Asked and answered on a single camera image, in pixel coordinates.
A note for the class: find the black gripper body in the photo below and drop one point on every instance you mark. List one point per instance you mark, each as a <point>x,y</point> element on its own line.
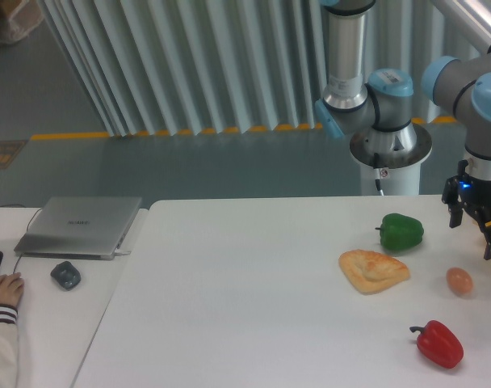
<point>472,192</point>

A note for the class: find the red bell pepper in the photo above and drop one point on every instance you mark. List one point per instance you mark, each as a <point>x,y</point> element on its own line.
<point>438,344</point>

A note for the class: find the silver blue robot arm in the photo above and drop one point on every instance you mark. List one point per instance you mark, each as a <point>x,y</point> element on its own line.
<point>376,110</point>

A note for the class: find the white sleeved forearm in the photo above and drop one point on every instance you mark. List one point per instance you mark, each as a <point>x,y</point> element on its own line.
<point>9,346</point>

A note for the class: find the person's hand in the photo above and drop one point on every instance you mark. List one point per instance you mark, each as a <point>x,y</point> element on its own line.
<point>11,289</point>

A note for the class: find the brown egg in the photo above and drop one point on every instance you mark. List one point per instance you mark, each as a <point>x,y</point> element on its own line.
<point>459,281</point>

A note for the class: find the green bell pepper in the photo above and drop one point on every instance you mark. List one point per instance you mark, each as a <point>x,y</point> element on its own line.
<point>399,232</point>

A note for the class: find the flat golden bread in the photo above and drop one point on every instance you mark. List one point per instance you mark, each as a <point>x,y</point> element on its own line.
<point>372,272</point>

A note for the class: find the corrugated grey partition screen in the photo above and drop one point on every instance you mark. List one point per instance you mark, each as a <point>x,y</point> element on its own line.
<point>196,66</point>

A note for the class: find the silver laptop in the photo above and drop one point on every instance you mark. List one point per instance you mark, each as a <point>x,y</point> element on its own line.
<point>87,227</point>

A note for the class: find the dark grey computer mouse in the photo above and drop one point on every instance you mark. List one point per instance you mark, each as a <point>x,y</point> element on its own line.
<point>66,275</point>

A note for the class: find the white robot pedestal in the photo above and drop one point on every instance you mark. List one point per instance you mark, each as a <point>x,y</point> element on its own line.
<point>385,181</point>

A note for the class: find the white laptop cable plug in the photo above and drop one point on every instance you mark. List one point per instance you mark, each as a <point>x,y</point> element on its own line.
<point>121,253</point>

